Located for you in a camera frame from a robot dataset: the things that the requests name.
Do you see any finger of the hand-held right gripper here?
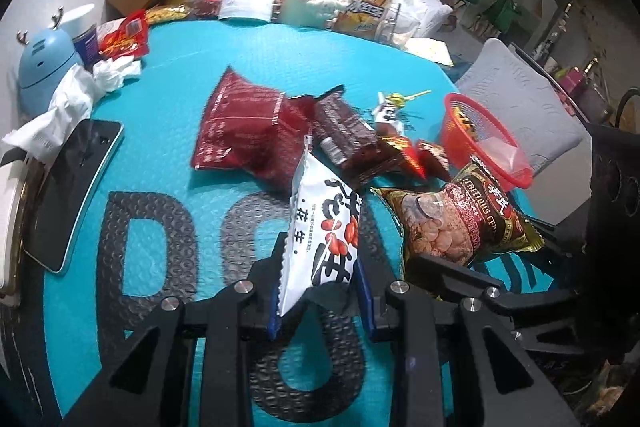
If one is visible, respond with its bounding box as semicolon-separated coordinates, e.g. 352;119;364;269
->
406;253;577;324
531;218;593;255

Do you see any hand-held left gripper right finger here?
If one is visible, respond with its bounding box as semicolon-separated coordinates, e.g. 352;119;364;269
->
350;229;582;427

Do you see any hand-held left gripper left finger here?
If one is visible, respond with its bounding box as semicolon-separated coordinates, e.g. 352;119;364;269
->
62;239;301;427

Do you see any brown gold nut packet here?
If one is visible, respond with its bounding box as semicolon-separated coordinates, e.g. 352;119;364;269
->
372;159;546;269

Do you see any white peanut snack packet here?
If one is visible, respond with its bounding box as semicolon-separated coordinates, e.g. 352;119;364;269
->
276;152;362;319

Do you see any red plastic basket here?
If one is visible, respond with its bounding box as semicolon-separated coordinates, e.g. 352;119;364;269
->
442;93;534;190

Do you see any dark brown snack packet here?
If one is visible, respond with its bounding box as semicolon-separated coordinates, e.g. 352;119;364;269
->
312;86;403;188

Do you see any dark red snack bag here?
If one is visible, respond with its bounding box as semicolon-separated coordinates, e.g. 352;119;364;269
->
192;67;317;194

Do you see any white flat packet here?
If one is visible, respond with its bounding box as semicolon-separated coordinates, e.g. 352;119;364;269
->
479;139;527;174

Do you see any grey leaf pattern cushion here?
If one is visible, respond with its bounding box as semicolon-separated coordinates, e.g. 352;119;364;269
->
455;38;594;178

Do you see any small white candy packet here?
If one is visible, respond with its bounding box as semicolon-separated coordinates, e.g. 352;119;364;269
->
375;102;409;136

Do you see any yellow lollipop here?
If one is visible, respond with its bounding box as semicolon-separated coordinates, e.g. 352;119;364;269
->
387;89;432;110

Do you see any yellow smiley paper bag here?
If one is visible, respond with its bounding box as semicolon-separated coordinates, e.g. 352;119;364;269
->
400;38;454;68

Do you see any black smartphone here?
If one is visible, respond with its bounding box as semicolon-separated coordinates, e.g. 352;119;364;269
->
25;118;125;274

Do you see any clear glass cup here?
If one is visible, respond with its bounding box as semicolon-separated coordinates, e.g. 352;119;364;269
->
377;4;426;50

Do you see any clear plastic bag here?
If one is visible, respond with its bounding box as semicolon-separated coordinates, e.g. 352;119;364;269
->
390;0;454;38

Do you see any crumpled white tissue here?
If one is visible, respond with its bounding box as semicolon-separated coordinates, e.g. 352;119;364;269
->
92;57;144;94

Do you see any yellow iced tea bottle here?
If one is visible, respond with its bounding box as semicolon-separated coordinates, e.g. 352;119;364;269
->
332;0;394;40

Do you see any white dog toy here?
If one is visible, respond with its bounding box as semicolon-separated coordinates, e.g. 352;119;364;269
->
305;0;347;30

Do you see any yellow snack bag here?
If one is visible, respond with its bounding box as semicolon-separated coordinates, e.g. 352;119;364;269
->
145;4;192;26

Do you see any blue deer humidifier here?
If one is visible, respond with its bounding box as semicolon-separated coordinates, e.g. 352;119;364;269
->
15;6;84;118

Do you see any white jar dark label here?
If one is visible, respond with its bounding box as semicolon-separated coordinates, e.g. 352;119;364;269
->
59;4;102;68

